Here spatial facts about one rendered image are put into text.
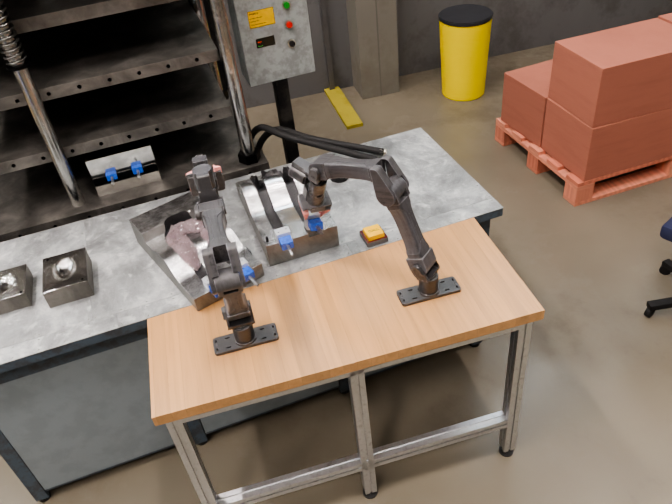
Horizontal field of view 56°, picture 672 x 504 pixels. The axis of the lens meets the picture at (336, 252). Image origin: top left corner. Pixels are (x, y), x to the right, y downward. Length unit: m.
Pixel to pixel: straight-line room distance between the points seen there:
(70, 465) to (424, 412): 1.41
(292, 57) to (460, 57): 2.14
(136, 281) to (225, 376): 0.59
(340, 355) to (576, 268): 1.82
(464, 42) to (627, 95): 1.46
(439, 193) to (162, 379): 1.24
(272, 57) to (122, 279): 1.14
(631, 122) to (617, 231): 0.58
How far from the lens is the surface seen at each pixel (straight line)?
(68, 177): 2.81
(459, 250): 2.22
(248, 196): 2.38
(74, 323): 2.27
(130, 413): 2.56
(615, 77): 3.56
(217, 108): 2.79
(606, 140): 3.72
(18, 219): 2.95
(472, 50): 4.76
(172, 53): 2.73
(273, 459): 2.68
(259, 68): 2.82
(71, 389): 2.43
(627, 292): 3.36
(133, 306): 2.24
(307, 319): 2.01
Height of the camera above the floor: 2.22
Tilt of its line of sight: 39 degrees down
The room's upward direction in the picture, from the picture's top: 7 degrees counter-clockwise
